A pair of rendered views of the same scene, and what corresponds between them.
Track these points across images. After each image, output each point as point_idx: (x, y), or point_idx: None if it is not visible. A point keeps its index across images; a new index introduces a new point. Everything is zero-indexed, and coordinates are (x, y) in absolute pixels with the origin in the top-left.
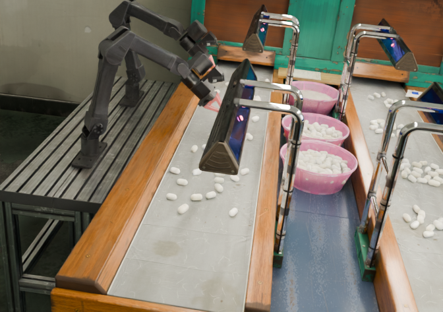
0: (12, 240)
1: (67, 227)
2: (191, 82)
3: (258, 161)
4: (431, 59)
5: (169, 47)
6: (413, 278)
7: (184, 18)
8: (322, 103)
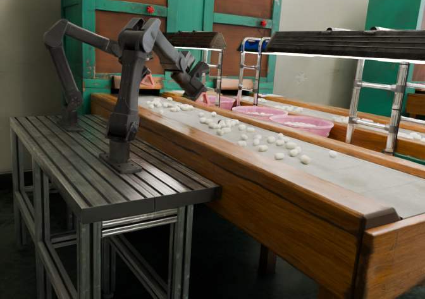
0: (98, 277)
1: (8, 298)
2: (185, 78)
3: (269, 132)
4: (260, 72)
5: (17, 103)
6: None
7: (30, 73)
8: (229, 103)
